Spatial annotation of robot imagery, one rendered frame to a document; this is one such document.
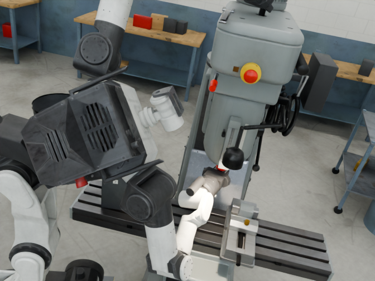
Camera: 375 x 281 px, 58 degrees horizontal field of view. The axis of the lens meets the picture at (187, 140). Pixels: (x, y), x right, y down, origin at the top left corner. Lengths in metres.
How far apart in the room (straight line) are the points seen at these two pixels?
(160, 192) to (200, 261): 0.72
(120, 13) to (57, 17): 5.26
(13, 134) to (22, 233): 0.39
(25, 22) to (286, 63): 5.88
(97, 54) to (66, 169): 0.32
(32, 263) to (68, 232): 1.52
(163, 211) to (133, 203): 0.10
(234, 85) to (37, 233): 0.84
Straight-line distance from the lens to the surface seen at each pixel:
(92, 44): 0.99
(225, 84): 1.15
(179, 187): 2.05
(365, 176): 3.89
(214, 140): 1.29
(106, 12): 1.05
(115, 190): 1.57
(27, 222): 1.27
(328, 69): 1.51
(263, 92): 1.16
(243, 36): 1.01
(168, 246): 1.07
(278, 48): 1.02
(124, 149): 0.83
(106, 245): 2.74
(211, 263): 1.64
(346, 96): 5.99
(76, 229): 2.86
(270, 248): 1.68
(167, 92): 0.96
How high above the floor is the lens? 2.06
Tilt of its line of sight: 30 degrees down
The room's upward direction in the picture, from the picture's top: 11 degrees clockwise
